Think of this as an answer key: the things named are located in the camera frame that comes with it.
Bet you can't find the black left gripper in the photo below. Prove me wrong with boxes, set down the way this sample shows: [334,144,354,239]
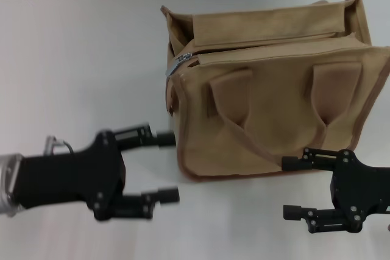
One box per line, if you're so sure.
[13,123,181,222]

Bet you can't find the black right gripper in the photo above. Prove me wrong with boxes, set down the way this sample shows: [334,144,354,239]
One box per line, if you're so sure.
[281,147,390,234]

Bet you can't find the khaki canvas food bag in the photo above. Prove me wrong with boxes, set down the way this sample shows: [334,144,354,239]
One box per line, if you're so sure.
[160,0,390,180]

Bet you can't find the silver metal zipper pull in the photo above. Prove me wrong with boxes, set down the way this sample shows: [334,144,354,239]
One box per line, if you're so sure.
[165,52,194,76]

